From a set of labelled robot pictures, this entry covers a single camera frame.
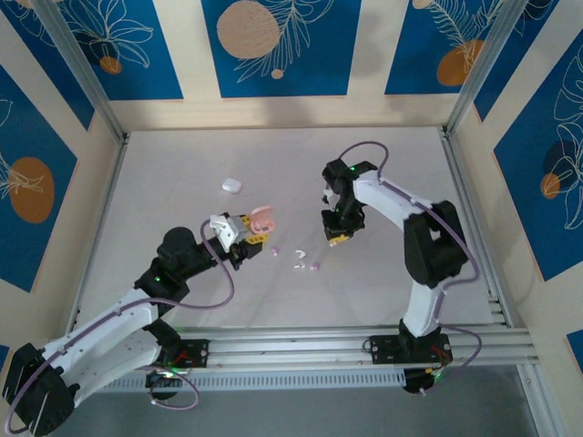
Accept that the pink earbud charging case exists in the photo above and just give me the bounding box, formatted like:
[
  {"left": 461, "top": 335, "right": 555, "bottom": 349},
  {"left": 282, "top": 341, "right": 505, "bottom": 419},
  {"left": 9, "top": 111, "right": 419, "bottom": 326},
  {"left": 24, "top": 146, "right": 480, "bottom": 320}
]
[{"left": 249, "top": 205, "right": 280, "bottom": 235}]

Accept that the black controller box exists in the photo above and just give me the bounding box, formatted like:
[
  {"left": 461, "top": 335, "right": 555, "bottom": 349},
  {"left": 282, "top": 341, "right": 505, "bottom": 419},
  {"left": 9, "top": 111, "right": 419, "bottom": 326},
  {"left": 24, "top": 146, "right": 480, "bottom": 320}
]
[
  {"left": 145, "top": 369, "right": 184, "bottom": 402},
  {"left": 403, "top": 366, "right": 445, "bottom": 398}
]

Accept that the aluminium side rail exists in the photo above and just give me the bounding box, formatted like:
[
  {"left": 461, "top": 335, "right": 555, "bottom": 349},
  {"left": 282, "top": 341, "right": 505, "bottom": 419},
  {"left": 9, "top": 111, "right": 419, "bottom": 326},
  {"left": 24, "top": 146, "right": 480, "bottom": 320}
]
[
  {"left": 63, "top": 136, "right": 131, "bottom": 336},
  {"left": 438, "top": 127, "right": 517, "bottom": 330}
]

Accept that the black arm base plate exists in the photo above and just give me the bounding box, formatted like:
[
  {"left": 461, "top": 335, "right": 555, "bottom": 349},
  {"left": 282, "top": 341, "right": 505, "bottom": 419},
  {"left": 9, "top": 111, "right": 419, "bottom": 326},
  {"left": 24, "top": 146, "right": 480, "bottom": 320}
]
[
  {"left": 161, "top": 339, "right": 212, "bottom": 370},
  {"left": 369, "top": 334, "right": 453, "bottom": 366}
]

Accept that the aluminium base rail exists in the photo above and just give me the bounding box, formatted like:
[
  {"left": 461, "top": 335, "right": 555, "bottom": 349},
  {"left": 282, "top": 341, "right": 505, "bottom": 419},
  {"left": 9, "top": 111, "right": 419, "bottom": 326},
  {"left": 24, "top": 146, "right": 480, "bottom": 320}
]
[{"left": 45, "top": 324, "right": 534, "bottom": 368}]

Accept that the grey slotted cable duct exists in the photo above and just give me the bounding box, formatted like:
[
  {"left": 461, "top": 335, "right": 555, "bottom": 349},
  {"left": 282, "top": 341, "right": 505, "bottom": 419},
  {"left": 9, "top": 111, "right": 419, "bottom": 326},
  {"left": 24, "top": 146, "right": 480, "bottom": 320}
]
[{"left": 97, "top": 369, "right": 407, "bottom": 394}]

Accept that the aluminium corner post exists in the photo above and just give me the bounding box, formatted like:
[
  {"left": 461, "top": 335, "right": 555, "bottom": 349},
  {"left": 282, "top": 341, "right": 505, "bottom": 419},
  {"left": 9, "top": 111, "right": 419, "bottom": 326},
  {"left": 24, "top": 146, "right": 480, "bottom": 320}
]
[
  {"left": 34, "top": 0, "right": 129, "bottom": 143},
  {"left": 442, "top": 0, "right": 535, "bottom": 137}
]

